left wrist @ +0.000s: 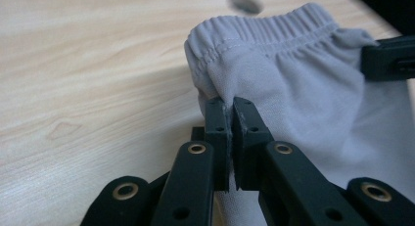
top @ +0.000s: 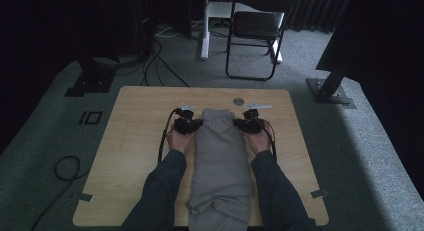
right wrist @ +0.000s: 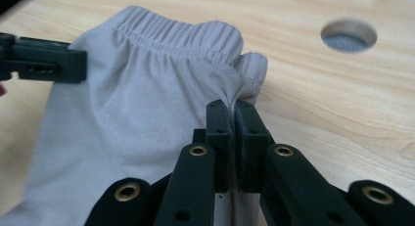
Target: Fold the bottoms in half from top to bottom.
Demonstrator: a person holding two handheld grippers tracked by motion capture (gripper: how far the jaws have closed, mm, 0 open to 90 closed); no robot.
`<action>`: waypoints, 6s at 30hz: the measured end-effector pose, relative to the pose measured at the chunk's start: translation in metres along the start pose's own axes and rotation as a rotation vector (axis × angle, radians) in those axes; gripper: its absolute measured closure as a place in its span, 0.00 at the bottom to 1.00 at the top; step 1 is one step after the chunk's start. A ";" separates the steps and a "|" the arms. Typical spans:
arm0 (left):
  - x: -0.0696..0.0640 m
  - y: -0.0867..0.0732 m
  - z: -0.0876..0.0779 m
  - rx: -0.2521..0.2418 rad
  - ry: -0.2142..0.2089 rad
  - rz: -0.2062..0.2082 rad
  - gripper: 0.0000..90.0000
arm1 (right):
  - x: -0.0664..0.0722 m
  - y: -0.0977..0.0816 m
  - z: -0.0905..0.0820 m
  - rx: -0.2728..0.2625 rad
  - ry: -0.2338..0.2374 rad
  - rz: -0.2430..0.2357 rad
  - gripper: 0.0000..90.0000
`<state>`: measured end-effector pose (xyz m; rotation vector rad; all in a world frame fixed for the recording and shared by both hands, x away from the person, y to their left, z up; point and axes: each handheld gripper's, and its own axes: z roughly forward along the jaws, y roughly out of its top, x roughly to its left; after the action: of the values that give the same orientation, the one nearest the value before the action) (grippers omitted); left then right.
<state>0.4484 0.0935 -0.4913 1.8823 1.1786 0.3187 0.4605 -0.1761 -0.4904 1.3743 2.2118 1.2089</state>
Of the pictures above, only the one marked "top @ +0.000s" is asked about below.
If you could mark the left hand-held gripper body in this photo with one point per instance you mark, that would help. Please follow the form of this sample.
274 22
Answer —
183 122

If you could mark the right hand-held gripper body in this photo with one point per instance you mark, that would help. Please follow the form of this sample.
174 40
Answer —
254 122

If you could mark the grey pants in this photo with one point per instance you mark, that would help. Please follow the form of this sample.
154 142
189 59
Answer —
221 164

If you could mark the person's left hand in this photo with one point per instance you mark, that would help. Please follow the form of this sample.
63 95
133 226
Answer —
181 142

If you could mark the person's right hand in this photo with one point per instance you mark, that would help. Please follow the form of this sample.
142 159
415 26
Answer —
257 142

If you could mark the round grey table grommet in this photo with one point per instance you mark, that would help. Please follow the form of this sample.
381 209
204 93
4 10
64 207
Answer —
238 101

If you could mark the black stand with bolted base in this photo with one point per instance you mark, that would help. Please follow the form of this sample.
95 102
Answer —
328 91

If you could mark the grey tape piece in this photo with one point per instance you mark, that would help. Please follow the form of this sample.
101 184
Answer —
85 197
320 193

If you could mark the black folding chair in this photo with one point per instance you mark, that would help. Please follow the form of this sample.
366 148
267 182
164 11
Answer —
255 26

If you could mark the black stand with flat base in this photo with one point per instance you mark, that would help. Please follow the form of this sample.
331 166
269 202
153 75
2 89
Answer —
91 81

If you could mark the dark pleated curtain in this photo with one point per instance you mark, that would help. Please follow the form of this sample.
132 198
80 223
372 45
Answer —
313 11

